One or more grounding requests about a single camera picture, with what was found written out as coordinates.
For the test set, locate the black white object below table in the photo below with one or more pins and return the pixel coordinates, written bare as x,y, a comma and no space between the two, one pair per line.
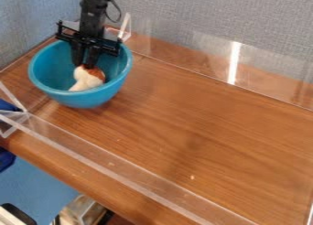
13,216

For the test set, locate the blue cloth object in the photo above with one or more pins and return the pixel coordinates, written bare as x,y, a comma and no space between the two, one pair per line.
7,157

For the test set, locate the grey metal object below table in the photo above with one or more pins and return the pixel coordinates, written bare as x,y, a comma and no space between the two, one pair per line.
84,211

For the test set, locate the blue plastic bowl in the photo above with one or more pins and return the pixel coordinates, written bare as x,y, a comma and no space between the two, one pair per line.
52,74

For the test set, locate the white brown toy mushroom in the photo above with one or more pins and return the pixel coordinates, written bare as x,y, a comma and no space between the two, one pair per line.
89,78

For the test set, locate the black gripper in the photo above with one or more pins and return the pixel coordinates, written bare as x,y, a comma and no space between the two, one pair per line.
86,34

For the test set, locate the clear acrylic barrier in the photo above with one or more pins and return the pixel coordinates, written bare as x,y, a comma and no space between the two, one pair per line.
203,144

